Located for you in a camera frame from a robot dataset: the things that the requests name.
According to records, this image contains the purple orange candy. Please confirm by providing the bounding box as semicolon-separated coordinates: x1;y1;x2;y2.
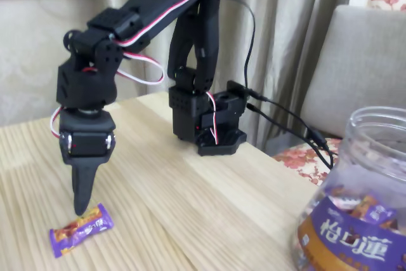
49;202;115;259

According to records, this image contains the white plastic bag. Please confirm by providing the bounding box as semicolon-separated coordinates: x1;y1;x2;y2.
329;196;359;211

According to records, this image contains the clear plastic candy jar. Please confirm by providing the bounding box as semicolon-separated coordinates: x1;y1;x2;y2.
290;105;406;271

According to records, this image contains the orange-brown snack bag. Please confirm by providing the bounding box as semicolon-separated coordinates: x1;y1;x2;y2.
350;194;378;218

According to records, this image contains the purple snack bag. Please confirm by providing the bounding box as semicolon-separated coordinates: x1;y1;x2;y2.
364;204;397;224

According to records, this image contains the floral seat cushion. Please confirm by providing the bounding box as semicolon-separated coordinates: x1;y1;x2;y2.
271;137;342;186

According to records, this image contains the grey fabric chair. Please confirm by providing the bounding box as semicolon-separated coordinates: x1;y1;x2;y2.
299;4;406;138

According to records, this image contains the short red white servo wire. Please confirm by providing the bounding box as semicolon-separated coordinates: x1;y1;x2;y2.
204;91;220;145

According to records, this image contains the long red white servo wire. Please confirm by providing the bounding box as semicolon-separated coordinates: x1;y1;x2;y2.
50;0;212;140

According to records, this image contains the plain black cable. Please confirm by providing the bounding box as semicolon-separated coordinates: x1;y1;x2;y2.
246;102;332;170

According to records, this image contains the thin black cable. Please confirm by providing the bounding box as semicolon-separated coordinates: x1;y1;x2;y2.
220;0;257;91

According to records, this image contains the black cable with ferrite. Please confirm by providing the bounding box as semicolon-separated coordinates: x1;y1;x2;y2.
249;89;334;169

